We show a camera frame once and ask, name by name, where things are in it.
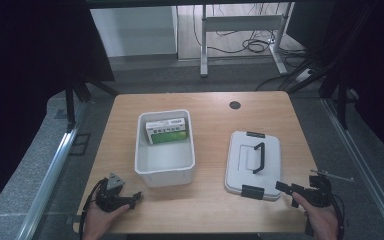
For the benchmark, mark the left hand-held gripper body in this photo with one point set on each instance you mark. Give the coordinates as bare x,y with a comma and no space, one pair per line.
108,196

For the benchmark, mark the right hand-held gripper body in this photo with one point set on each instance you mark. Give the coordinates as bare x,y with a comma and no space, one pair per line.
318,195

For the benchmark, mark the white plastic storage box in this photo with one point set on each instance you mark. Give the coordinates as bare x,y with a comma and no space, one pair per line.
165,160

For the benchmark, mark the person's right hand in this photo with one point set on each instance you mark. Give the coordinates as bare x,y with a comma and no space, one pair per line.
320,223

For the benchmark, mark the person's left hand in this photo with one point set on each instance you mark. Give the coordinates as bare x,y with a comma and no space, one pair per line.
96,223

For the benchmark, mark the green and white medicine box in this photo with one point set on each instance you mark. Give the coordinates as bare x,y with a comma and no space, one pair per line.
166,133

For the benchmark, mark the black round table grommet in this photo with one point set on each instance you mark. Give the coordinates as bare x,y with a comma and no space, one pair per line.
235,105

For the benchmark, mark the black metal stand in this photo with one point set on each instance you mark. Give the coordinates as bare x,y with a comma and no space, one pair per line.
341,100

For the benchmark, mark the black tripod stand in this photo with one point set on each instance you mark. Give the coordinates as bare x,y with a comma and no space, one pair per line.
69,100

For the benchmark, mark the white power strip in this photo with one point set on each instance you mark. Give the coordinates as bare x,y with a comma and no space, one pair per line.
305,75

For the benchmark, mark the white cabinet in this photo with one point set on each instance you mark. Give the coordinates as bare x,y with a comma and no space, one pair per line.
133,31

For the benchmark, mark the aluminium rail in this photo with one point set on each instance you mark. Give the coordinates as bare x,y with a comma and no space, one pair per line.
363,166
46,186

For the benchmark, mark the white metal desk frame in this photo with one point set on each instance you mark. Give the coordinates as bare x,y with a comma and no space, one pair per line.
240,23

